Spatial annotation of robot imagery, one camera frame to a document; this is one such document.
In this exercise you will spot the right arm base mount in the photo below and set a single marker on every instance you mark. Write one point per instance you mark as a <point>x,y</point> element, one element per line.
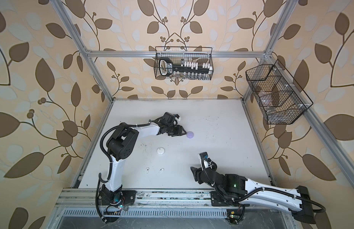
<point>234,216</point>

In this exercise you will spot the black wire basket wall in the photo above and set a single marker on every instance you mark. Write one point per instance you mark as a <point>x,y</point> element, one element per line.
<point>280,97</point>
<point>198,54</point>

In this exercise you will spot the black wire basket back wall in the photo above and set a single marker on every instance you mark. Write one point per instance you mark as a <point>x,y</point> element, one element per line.
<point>198,54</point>

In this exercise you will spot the white round charging case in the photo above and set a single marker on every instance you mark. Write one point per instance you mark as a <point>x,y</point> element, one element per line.
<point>160,151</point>

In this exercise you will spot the black wire basket right wall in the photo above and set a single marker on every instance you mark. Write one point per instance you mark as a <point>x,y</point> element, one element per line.
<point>280,97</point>

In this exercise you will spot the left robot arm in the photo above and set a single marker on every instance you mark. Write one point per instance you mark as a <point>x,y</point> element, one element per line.
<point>118,142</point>

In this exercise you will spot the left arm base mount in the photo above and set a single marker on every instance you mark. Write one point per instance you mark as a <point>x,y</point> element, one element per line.
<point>106,199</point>

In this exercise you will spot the black tool with white bits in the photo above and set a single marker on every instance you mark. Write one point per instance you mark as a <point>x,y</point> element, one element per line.
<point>167,67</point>

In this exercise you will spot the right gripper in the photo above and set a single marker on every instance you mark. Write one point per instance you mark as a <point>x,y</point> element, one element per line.
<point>197,173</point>

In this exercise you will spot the aluminium rail front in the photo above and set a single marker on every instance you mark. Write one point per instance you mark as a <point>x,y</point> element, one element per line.
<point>165,203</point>

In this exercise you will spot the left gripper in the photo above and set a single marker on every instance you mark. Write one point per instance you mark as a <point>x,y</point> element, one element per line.
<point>179,131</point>

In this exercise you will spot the purple round charging case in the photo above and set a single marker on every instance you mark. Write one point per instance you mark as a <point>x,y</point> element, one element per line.
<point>190,134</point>

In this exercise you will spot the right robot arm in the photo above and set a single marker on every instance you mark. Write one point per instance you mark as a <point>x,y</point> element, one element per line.
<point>234,190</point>

